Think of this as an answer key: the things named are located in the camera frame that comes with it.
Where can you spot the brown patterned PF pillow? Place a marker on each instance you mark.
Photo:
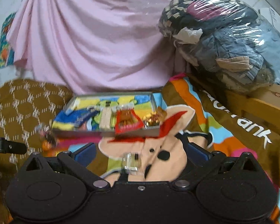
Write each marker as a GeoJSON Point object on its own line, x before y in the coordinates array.
{"type": "Point", "coordinates": [25, 104]}

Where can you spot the grey tray with frog towel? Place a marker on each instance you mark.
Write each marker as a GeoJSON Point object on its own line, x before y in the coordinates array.
{"type": "Point", "coordinates": [143, 103]}

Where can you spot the red spicy snack packet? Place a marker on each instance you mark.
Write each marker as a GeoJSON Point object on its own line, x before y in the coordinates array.
{"type": "Point", "coordinates": [127, 120]}

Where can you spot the wooden bed frame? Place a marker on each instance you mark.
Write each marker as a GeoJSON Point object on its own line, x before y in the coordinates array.
{"type": "Point", "coordinates": [262, 105]}

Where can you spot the colourful wall poster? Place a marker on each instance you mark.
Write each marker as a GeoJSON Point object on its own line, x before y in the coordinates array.
{"type": "Point", "coordinates": [6, 51]}

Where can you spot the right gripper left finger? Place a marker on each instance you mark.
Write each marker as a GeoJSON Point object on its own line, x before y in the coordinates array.
{"type": "Point", "coordinates": [75, 163]}

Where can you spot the clear bag of clothes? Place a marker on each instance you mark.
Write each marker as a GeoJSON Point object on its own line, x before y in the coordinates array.
{"type": "Point", "coordinates": [226, 40]}

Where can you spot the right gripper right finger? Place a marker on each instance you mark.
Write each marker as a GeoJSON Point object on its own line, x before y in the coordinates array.
{"type": "Point", "coordinates": [200, 164]}

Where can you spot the beige rice cracker bar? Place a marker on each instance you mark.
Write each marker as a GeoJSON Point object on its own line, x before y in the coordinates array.
{"type": "Point", "coordinates": [105, 120]}

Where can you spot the clear packet dark dried fruit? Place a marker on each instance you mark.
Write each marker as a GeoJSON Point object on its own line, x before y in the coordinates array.
{"type": "Point", "coordinates": [45, 134]}

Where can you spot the round biscuit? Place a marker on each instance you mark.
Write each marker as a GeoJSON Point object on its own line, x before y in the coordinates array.
{"type": "Point", "coordinates": [131, 163]}

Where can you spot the pink hanging sheet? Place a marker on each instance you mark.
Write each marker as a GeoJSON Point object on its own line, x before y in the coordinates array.
{"type": "Point", "coordinates": [94, 45]}

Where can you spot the blue milk powder stick sachet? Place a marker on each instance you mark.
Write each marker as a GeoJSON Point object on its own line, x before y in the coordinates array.
{"type": "Point", "coordinates": [85, 116]}

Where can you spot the colourful cartoon monkey blanket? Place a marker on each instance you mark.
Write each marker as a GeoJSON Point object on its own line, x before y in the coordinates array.
{"type": "Point", "coordinates": [193, 112]}

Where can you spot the gold snack packet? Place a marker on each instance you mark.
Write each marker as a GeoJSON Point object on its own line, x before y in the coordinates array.
{"type": "Point", "coordinates": [155, 118]}

